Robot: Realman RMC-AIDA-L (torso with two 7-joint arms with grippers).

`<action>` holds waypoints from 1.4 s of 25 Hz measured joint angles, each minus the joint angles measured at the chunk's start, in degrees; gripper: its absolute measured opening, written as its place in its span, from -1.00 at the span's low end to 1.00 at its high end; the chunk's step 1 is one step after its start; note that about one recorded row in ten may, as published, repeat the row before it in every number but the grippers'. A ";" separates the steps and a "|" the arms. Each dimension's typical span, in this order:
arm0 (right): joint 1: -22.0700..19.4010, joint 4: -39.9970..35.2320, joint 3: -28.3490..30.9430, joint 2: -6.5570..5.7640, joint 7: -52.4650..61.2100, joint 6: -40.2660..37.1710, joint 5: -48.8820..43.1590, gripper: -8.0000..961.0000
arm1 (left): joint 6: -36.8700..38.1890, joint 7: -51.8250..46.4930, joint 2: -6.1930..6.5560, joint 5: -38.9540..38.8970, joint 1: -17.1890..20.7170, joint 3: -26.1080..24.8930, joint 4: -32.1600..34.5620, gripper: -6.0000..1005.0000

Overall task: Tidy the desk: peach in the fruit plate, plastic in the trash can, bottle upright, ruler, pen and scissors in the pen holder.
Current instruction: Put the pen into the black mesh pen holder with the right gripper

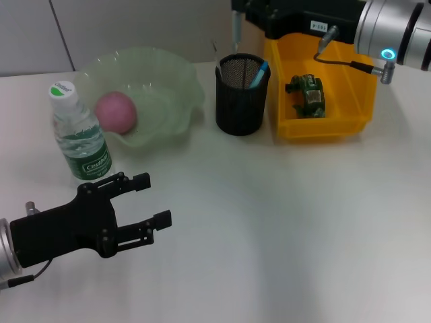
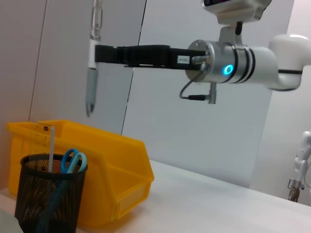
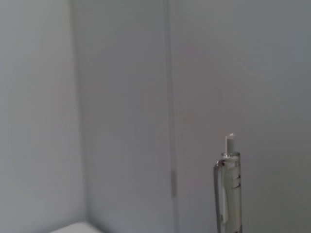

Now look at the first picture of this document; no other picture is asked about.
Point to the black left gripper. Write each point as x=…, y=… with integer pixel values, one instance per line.
x=60, y=232

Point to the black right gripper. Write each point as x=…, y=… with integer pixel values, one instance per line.
x=303, y=17

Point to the silver ballpoint pen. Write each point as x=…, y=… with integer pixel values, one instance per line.
x=236, y=30

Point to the transparent plastic ruler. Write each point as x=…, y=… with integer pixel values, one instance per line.
x=217, y=60

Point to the blue scissors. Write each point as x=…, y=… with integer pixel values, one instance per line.
x=259, y=75

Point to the clear water bottle green label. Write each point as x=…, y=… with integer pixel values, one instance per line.
x=84, y=144

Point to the pink peach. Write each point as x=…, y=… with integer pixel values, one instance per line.
x=116, y=112

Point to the green plastic wrapper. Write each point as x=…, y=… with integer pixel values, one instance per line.
x=309, y=97

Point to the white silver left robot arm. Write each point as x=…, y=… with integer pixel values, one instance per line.
x=8, y=252

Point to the green glass fruit plate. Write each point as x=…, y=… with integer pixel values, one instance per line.
x=161, y=101

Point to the black mesh pen holder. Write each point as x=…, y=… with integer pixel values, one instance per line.
x=240, y=114

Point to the yellow plastic bin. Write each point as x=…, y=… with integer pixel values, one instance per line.
x=336, y=129

